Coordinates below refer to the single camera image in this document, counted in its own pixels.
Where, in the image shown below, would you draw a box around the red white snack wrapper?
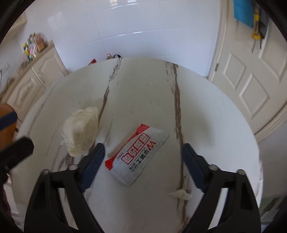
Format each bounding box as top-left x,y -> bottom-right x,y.
105,124 -> 169,186

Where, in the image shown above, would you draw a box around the cream kitchen cabinet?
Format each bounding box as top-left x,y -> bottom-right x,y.
1,41 -> 69,122

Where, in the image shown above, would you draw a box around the small white tissue scrap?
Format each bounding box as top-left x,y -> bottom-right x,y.
169,189 -> 192,201

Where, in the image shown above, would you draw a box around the large crumpled white tissue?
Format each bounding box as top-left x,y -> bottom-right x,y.
62,107 -> 98,157

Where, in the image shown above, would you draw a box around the bottles and packets on counter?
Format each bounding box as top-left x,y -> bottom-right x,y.
22,33 -> 47,61

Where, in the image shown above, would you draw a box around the round white marble table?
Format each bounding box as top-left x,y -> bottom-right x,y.
12,58 -> 263,232

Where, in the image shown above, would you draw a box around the white panel door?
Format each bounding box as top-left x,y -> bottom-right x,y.
209,1 -> 286,142

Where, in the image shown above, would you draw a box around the yellow grey hanging clothes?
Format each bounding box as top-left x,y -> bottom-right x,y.
251,3 -> 269,49

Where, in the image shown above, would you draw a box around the blue hanging cloth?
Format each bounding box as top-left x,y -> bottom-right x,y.
233,0 -> 254,28

